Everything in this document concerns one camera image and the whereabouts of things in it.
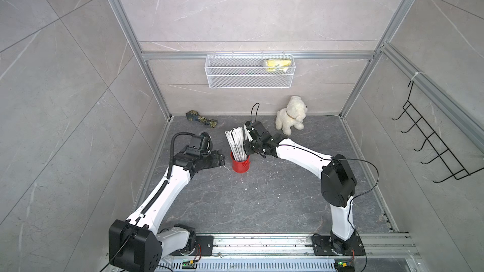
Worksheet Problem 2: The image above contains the bundle of white straws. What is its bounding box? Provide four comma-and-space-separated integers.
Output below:
225, 127, 248, 162

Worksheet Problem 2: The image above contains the red cup container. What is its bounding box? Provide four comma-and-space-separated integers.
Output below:
231, 152, 250, 174

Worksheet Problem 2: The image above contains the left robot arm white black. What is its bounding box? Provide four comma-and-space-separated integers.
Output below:
108, 151, 225, 271

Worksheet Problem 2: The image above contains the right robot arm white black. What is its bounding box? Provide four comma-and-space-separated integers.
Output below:
244, 121, 365, 256

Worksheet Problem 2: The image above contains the white plush dog toy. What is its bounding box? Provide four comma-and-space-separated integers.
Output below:
275, 96, 308, 136

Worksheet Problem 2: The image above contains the camouflage cloth piece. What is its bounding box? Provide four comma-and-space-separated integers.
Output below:
185, 110, 218, 128

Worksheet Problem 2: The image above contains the yellow sponge in basket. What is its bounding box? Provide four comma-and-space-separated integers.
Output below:
263, 59, 292, 73

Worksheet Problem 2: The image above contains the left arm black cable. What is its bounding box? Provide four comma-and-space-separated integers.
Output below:
139, 131, 197, 220

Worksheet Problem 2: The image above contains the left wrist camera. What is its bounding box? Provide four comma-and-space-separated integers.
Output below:
187, 132, 213, 157

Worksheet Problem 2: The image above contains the white wire mesh basket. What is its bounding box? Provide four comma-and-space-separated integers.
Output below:
204, 54, 296, 89

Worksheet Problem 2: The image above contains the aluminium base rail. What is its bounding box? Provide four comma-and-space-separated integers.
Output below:
166, 233, 420, 261

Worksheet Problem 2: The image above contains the black wire hook rack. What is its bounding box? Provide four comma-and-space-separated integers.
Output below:
392, 81, 483, 184

